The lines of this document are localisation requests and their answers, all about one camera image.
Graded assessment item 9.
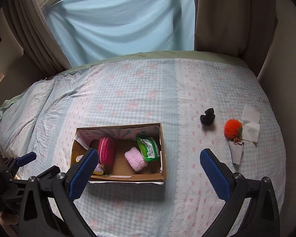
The magenta zip pouch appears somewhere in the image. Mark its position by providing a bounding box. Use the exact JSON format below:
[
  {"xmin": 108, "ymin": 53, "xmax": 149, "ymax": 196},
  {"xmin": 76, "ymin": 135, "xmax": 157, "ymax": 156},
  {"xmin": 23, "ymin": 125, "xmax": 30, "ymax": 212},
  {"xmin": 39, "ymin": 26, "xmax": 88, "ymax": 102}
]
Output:
[{"xmin": 98, "ymin": 136, "xmax": 116, "ymax": 166}]

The pink rolled towel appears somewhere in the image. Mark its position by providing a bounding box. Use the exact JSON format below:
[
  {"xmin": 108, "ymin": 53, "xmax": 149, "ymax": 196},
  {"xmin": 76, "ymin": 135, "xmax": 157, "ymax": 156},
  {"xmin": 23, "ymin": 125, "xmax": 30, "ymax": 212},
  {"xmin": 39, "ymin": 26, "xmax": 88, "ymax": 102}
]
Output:
[{"xmin": 125, "ymin": 147, "xmax": 148, "ymax": 172}]

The black hair scrunchie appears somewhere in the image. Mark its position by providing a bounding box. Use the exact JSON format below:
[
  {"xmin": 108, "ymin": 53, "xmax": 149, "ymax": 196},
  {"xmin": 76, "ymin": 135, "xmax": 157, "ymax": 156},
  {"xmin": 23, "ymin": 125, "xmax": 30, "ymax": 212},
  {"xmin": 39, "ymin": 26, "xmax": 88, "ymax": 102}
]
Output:
[{"xmin": 200, "ymin": 108, "xmax": 215, "ymax": 126}]

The brown left curtain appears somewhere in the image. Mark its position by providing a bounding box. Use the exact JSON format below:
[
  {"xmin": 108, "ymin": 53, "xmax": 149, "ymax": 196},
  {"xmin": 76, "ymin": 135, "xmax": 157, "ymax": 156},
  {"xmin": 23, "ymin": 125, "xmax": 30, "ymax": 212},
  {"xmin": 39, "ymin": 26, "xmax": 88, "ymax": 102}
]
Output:
[{"xmin": 2, "ymin": 0, "xmax": 71, "ymax": 76}]

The checkered floral bed sheet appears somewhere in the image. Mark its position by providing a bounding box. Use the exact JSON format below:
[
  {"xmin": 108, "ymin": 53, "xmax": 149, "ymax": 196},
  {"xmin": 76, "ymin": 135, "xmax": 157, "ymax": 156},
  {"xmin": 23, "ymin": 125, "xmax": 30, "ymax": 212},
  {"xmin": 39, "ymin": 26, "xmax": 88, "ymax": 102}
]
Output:
[{"xmin": 0, "ymin": 59, "xmax": 286, "ymax": 236}]

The brown right curtain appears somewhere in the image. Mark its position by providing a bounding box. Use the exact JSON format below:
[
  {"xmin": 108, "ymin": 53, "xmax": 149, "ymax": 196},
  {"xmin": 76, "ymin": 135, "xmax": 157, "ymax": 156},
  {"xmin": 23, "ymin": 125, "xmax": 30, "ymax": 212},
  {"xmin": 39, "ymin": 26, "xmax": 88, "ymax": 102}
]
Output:
[{"xmin": 194, "ymin": 0, "xmax": 276, "ymax": 75}]

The orange fluffy pompom keychain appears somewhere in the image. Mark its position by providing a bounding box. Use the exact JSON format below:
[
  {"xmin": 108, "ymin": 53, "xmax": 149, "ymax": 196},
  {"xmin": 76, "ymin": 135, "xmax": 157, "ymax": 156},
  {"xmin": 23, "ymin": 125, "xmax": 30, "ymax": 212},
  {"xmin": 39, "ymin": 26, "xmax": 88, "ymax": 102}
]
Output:
[{"xmin": 224, "ymin": 119, "xmax": 243, "ymax": 144}]

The person left hand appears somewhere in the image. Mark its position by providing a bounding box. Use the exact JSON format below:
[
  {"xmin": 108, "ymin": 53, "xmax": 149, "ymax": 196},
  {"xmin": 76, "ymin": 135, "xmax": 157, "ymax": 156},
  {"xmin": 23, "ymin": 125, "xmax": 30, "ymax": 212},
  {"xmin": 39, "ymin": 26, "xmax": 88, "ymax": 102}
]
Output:
[{"xmin": 0, "ymin": 213, "xmax": 19, "ymax": 227}]

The open cardboard box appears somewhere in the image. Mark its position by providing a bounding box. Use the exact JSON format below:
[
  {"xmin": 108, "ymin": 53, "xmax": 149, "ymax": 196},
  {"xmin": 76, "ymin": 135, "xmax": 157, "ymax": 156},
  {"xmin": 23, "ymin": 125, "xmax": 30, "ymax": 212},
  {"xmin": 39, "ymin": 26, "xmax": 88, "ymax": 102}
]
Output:
[{"xmin": 70, "ymin": 122, "xmax": 167, "ymax": 185}]

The brown curtain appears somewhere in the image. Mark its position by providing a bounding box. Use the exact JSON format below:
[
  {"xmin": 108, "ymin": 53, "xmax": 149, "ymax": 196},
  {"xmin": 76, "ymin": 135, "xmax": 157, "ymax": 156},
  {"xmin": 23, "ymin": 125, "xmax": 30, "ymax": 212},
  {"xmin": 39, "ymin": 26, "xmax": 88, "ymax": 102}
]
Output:
[
  {"xmin": 194, "ymin": 0, "xmax": 276, "ymax": 75},
  {"xmin": 2, "ymin": 0, "xmax": 71, "ymax": 76}
]

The yellow rimmed white round pad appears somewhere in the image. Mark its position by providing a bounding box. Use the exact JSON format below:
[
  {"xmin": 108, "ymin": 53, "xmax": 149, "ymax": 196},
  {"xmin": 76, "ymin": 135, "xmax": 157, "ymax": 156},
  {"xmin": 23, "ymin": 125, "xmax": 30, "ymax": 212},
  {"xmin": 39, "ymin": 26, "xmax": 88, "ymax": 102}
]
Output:
[{"xmin": 75, "ymin": 154, "xmax": 106, "ymax": 176}]

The green wet wipes pack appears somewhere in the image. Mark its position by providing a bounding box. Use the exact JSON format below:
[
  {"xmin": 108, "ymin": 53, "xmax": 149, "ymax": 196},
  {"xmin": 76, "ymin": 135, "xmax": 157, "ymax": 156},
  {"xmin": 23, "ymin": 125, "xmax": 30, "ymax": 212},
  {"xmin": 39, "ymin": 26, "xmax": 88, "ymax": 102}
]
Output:
[{"xmin": 136, "ymin": 135, "xmax": 160, "ymax": 162}]

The white embossed paper towel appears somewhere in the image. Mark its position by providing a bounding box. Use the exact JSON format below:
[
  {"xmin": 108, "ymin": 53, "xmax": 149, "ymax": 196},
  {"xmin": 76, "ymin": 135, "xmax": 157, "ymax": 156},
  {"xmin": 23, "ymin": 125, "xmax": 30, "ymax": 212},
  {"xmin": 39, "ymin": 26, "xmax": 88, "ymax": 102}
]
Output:
[{"xmin": 241, "ymin": 104, "xmax": 260, "ymax": 143}]

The green mattress cover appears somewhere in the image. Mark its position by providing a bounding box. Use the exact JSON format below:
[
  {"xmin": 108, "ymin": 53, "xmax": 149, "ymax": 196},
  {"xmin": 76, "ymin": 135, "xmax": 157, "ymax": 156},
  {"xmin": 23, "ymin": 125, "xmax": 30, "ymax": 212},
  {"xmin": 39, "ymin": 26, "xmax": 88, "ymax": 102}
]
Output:
[{"xmin": 45, "ymin": 50, "xmax": 249, "ymax": 80}]

